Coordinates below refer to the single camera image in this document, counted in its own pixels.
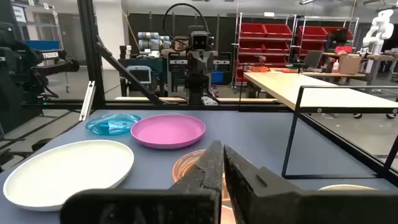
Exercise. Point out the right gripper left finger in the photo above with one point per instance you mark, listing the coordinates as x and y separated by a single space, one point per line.
192 202

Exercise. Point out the beige plate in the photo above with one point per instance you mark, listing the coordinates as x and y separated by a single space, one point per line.
346 187

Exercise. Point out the large white plate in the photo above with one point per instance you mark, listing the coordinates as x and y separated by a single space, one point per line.
68 174

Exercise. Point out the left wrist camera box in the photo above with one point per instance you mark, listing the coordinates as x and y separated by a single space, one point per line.
200 40

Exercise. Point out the silver aluminium bar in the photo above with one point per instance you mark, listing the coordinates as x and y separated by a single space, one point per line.
87 102

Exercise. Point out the grey office chair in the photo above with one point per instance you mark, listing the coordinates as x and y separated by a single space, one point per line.
313 59

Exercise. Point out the blue storage bin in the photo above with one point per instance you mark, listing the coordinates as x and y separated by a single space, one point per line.
42 45

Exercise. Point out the purple plastic plate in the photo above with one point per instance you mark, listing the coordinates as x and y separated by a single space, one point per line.
168 130

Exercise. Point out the black aluminium table frame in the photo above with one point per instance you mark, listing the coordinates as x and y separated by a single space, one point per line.
90 46

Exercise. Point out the wooden shelf with black frame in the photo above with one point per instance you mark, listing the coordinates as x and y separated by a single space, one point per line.
311 93

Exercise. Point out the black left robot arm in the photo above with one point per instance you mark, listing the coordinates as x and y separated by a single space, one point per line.
197 90

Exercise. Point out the metal rack with red bins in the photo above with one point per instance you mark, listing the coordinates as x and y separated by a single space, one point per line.
311 32
252 29

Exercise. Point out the small screen with pale frame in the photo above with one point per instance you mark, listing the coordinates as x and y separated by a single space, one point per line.
140 74

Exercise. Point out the blue crate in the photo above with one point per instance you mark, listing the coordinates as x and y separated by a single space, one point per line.
217 77

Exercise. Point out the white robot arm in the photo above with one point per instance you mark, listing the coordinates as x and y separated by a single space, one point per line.
379 28

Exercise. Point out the blue transparent plate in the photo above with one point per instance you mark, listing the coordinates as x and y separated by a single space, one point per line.
109 124

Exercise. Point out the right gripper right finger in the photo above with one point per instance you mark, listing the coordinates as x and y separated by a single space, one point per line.
264 199

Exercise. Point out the orange-red transparent plate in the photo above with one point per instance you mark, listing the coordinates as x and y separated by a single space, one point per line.
183 165

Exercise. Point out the cardboard box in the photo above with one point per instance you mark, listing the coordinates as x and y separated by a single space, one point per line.
349 63

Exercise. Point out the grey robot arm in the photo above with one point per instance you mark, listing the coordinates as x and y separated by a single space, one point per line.
152 40

